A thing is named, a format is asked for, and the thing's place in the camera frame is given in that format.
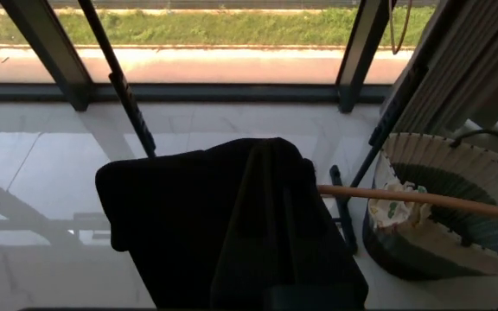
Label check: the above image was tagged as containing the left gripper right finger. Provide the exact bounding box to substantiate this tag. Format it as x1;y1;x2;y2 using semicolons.
274;138;370;310

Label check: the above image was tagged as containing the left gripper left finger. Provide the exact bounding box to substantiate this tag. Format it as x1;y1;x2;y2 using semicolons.
209;142;284;310

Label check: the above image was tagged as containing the black garment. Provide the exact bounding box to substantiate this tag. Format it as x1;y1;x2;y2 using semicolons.
94;136;319;310

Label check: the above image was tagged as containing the cream printed garment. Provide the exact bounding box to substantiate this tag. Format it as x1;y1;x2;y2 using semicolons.
367;180;432;230

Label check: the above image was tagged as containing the white laundry basket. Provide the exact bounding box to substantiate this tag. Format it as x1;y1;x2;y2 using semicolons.
361;128;498;282

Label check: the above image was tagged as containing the black clothes rack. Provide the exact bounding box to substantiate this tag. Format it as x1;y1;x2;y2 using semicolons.
77;0;430;256

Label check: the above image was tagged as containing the window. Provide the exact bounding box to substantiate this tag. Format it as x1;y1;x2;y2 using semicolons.
0;0;438;114

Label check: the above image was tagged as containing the beige curtain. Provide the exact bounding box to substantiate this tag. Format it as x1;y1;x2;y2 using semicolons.
380;0;498;139

